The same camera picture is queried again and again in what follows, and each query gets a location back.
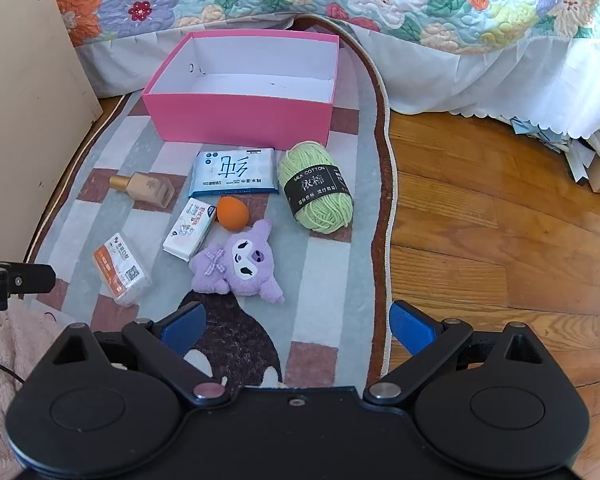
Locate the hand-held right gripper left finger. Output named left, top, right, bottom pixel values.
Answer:
left=52, top=301, right=228, bottom=407

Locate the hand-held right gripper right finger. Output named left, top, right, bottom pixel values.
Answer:
left=365, top=300, right=543, bottom=403

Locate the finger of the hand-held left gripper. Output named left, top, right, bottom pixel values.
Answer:
left=0, top=260, right=57, bottom=311

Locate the purple plush toy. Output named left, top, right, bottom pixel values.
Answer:
left=189, top=218, right=285, bottom=305

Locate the clear packet with orange label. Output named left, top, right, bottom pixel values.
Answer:
left=92, top=232, right=153, bottom=308

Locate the small white tissue pack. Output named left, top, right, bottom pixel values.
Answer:
left=162, top=198, right=217, bottom=262

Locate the orange makeup sponge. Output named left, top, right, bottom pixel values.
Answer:
left=216, top=196, right=251, bottom=232

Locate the beige foundation bottle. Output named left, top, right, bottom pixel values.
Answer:
left=109, top=172, right=176, bottom=209

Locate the green yarn ball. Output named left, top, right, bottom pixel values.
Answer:
left=278, top=141, right=355, bottom=234

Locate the blue wet wipes pack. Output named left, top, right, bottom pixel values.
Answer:
left=187, top=148, right=279, bottom=198

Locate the pink cardboard box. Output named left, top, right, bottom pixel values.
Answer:
left=141, top=30, right=342, bottom=150

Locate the pink fluffy cloth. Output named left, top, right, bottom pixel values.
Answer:
left=0, top=305, right=76, bottom=480

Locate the checked cartoon rug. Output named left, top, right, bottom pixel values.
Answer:
left=22, top=17, right=398, bottom=388

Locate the beige wooden board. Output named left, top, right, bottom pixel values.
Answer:
left=0, top=0, right=104, bottom=263

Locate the pile of papers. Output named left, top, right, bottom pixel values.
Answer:
left=510, top=115, right=600, bottom=196

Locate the thin black cable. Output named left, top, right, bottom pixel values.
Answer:
left=0, top=354, right=26, bottom=386

